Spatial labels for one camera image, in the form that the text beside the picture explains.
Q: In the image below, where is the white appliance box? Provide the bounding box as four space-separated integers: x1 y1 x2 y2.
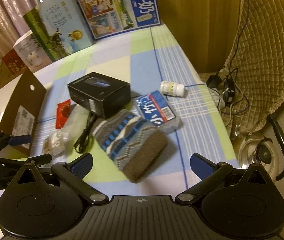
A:
13 30 52 73

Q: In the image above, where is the black product box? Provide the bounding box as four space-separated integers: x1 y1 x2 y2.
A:
67 72 131 119

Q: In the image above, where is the blue white tissue pack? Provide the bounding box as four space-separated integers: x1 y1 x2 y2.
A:
134 90 182 133

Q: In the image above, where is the red snack packet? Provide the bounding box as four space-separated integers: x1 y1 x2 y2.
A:
55 99 71 129

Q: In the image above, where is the white power strip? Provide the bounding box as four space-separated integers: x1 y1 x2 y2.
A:
208 88 226 109

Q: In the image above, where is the olive quilted chair cushion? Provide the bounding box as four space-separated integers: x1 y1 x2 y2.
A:
226 0 284 133

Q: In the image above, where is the clear bag of cotton swabs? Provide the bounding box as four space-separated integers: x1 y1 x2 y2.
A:
42 106 83 156

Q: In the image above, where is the grey blue knitted hat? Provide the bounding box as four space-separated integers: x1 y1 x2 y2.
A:
90 109 168 183

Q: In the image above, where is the white pill bottle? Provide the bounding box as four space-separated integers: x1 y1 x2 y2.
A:
159 81 185 97

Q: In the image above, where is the checkered bed sheet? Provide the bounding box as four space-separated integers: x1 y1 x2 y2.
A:
31 25 238 196

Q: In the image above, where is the blue milk carton box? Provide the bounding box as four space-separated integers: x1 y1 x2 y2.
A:
78 0 160 40

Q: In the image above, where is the black power adapter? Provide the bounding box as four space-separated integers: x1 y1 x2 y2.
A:
206 75 222 88

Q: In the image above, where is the black cable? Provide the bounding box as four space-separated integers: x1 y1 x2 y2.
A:
74 112 98 154

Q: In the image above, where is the red gold gift box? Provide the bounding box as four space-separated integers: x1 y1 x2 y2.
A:
2 49 27 75

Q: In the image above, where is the brown cardboard storage box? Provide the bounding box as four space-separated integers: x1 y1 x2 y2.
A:
0 68 48 157

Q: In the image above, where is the light blue green milk box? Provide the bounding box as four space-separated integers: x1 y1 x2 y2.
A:
23 0 94 62

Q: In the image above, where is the black small fan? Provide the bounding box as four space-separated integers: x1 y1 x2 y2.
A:
222 77 235 106

